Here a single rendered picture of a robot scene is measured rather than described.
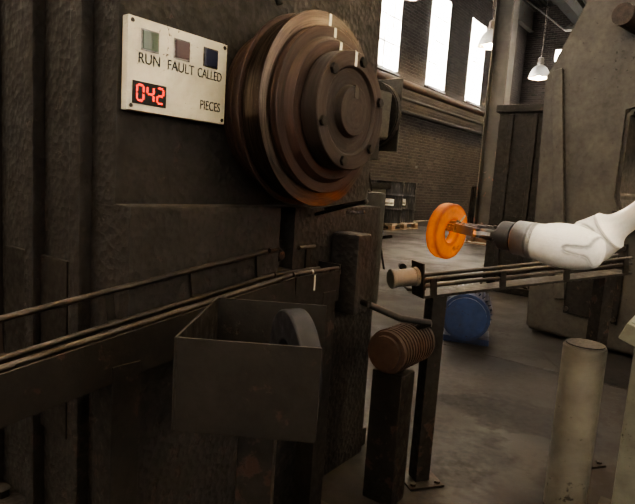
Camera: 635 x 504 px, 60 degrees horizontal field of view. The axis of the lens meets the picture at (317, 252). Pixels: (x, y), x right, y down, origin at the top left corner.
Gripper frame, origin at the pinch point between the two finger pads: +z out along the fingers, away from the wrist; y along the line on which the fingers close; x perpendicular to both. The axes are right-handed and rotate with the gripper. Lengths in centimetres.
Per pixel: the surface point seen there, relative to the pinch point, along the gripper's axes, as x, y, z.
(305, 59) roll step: 36, -50, 10
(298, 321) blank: -9, -81, -31
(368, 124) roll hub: 24.6, -26.9, 9.8
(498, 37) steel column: 250, 751, 451
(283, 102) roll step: 26, -54, 11
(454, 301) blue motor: -61, 148, 87
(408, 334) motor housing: -32.8, -5.9, 4.3
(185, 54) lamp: 34, -72, 23
